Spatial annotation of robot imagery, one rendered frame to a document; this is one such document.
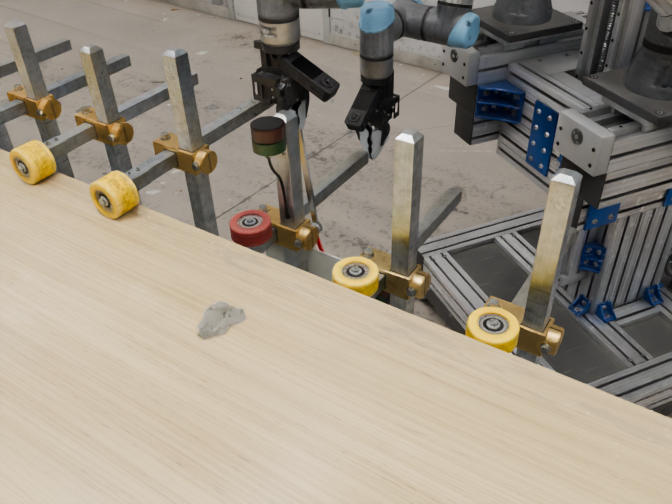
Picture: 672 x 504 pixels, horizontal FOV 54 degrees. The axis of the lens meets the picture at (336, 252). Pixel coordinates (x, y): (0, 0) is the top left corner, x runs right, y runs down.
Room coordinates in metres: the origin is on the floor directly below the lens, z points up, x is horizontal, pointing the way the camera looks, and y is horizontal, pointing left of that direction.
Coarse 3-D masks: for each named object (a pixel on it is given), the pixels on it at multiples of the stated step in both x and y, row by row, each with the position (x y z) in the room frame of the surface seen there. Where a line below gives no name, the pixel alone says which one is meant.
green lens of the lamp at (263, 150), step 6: (252, 144) 1.02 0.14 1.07; (258, 144) 1.01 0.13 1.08; (270, 144) 1.01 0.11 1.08; (276, 144) 1.01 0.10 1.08; (282, 144) 1.02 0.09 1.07; (258, 150) 1.01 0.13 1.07; (264, 150) 1.00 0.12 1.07; (270, 150) 1.00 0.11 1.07; (276, 150) 1.01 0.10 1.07; (282, 150) 1.02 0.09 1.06
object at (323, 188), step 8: (360, 152) 1.36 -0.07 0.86; (344, 160) 1.33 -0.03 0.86; (352, 160) 1.33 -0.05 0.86; (360, 160) 1.33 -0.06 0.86; (336, 168) 1.29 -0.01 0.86; (344, 168) 1.29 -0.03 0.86; (352, 168) 1.30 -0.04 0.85; (360, 168) 1.33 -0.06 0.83; (328, 176) 1.26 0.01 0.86; (336, 176) 1.26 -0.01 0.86; (344, 176) 1.28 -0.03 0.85; (320, 184) 1.23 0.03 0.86; (328, 184) 1.23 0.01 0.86; (336, 184) 1.25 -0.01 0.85; (304, 192) 1.20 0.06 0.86; (320, 192) 1.20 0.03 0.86; (328, 192) 1.22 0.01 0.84; (304, 200) 1.16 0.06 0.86; (320, 200) 1.20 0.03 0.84; (304, 208) 1.15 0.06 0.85; (272, 232) 1.06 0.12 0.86; (272, 240) 1.06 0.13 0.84; (248, 248) 1.01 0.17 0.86; (256, 248) 1.01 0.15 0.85; (264, 248) 1.03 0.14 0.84
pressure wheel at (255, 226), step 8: (240, 216) 1.05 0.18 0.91; (248, 216) 1.05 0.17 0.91; (256, 216) 1.05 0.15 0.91; (264, 216) 1.04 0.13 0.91; (232, 224) 1.02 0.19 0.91; (240, 224) 1.02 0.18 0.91; (248, 224) 1.02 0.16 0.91; (256, 224) 1.02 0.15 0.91; (264, 224) 1.02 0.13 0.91; (232, 232) 1.01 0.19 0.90; (240, 232) 0.99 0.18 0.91; (248, 232) 0.99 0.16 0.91; (256, 232) 0.99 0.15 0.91; (264, 232) 1.00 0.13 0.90; (240, 240) 0.99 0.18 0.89; (248, 240) 0.99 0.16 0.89; (256, 240) 0.99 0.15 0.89; (264, 240) 1.00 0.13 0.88
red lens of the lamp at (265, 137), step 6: (282, 120) 1.04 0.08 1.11; (282, 126) 1.02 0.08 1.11; (252, 132) 1.02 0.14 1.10; (258, 132) 1.01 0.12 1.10; (264, 132) 1.00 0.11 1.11; (270, 132) 1.00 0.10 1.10; (276, 132) 1.01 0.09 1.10; (282, 132) 1.02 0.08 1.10; (252, 138) 1.02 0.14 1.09; (258, 138) 1.01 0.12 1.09; (264, 138) 1.00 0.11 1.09; (270, 138) 1.00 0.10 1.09; (276, 138) 1.01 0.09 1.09; (282, 138) 1.02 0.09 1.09
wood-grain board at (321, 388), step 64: (0, 192) 1.18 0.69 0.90; (64, 192) 1.17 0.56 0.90; (0, 256) 0.95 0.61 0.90; (64, 256) 0.95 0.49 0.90; (128, 256) 0.94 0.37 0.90; (192, 256) 0.93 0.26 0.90; (256, 256) 0.93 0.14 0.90; (0, 320) 0.78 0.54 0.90; (64, 320) 0.78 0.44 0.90; (128, 320) 0.77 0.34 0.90; (192, 320) 0.77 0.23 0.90; (256, 320) 0.76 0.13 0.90; (320, 320) 0.76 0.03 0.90; (384, 320) 0.75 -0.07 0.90; (0, 384) 0.65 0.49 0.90; (64, 384) 0.64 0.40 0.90; (128, 384) 0.64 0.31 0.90; (192, 384) 0.63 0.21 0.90; (256, 384) 0.63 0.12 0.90; (320, 384) 0.63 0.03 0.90; (384, 384) 0.62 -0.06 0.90; (448, 384) 0.62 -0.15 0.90; (512, 384) 0.61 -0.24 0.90; (576, 384) 0.61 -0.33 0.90; (0, 448) 0.54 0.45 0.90; (64, 448) 0.53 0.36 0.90; (128, 448) 0.53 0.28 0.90; (192, 448) 0.53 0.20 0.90; (256, 448) 0.52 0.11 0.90; (320, 448) 0.52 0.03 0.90; (384, 448) 0.51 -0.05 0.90; (448, 448) 0.51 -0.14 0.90; (512, 448) 0.51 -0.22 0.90; (576, 448) 0.50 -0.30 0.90; (640, 448) 0.50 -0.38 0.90
